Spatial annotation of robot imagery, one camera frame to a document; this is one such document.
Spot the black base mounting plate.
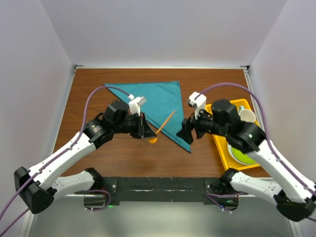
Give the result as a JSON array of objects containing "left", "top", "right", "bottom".
[{"left": 83, "top": 175, "right": 240, "bottom": 210}]

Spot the yellow plastic tray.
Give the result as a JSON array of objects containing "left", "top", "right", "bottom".
[{"left": 205, "top": 99, "right": 261, "bottom": 171}]

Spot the orange plastic spoon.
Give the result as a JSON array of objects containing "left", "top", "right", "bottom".
[{"left": 148, "top": 110, "right": 176, "bottom": 144}]

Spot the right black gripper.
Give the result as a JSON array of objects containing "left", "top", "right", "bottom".
[{"left": 176, "top": 102, "right": 228, "bottom": 143}]

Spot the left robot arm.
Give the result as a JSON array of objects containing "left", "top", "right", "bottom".
[{"left": 14, "top": 100, "right": 157, "bottom": 214}]

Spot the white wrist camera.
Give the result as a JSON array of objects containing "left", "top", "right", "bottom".
[
  {"left": 187, "top": 91, "right": 206, "bottom": 119},
  {"left": 128, "top": 94, "right": 147, "bottom": 115}
]

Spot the aluminium frame rail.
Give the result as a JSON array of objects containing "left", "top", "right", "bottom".
[{"left": 65, "top": 193, "right": 104, "bottom": 198}]

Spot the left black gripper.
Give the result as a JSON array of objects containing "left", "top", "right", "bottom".
[{"left": 113, "top": 112, "right": 156, "bottom": 139}]

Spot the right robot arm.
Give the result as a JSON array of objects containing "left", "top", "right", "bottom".
[{"left": 177, "top": 96, "right": 316, "bottom": 222}]

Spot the green plate white rim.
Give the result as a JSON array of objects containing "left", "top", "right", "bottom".
[{"left": 227, "top": 144, "right": 257, "bottom": 165}]

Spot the white mug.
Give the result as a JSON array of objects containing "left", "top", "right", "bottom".
[{"left": 238, "top": 106, "right": 256, "bottom": 122}]

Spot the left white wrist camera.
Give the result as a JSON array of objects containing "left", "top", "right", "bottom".
[{"left": 128, "top": 94, "right": 147, "bottom": 115}]

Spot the teal cloth napkin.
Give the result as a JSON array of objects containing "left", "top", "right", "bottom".
[{"left": 105, "top": 81, "right": 191, "bottom": 153}]

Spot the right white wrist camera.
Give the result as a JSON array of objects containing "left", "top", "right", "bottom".
[{"left": 187, "top": 91, "right": 206, "bottom": 119}]

